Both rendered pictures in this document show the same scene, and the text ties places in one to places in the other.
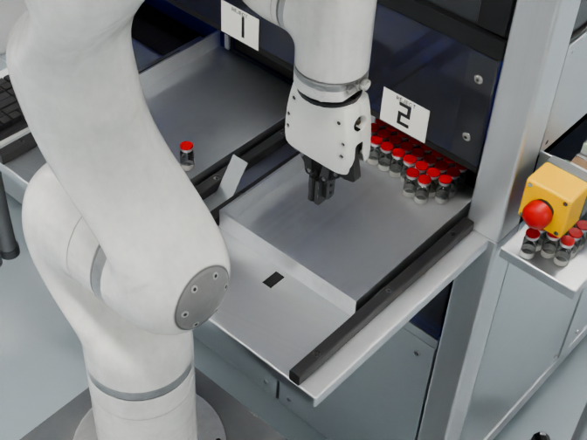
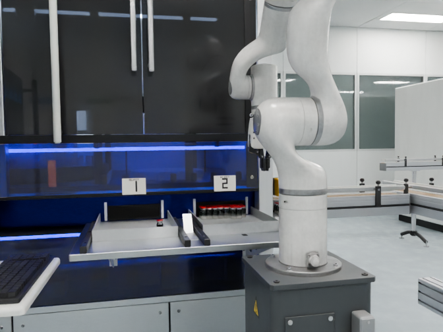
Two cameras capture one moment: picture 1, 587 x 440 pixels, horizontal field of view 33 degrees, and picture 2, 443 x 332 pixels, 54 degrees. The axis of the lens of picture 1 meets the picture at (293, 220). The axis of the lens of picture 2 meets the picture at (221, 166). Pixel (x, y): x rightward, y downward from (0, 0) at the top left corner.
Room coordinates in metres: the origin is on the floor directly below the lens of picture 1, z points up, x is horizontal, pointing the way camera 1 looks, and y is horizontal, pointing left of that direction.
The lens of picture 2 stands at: (0.17, 1.13, 1.17)
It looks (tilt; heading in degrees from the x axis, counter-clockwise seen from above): 3 degrees down; 309
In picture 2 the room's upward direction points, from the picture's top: 1 degrees counter-clockwise
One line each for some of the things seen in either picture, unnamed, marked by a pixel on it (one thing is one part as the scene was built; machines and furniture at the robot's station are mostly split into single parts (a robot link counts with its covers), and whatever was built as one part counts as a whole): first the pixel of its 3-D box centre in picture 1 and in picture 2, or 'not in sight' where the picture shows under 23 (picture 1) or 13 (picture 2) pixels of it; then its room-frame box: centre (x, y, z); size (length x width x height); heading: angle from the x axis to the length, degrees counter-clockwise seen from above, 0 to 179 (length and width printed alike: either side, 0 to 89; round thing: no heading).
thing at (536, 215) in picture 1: (539, 213); not in sight; (1.01, -0.34, 0.99); 0.04 x 0.04 x 0.04; 51
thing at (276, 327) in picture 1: (246, 187); (186, 232); (1.17, 0.08, 0.87); 0.70 x 0.48 x 0.02; 51
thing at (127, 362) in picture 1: (111, 267); (290, 145); (0.70, 0.19, 1.16); 0.19 x 0.12 x 0.24; 51
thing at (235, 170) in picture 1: (209, 195); (190, 226); (1.10, 0.13, 0.91); 0.14 x 0.03 x 0.06; 141
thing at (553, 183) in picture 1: (555, 196); (284, 186); (1.04, -0.37, 0.99); 0.08 x 0.07 x 0.07; 141
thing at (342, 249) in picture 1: (358, 203); (230, 219); (1.11, -0.10, 0.90); 0.34 x 0.26 x 0.04; 141
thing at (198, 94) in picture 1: (202, 107); (135, 224); (1.33, 0.16, 0.90); 0.34 x 0.26 x 0.04; 141
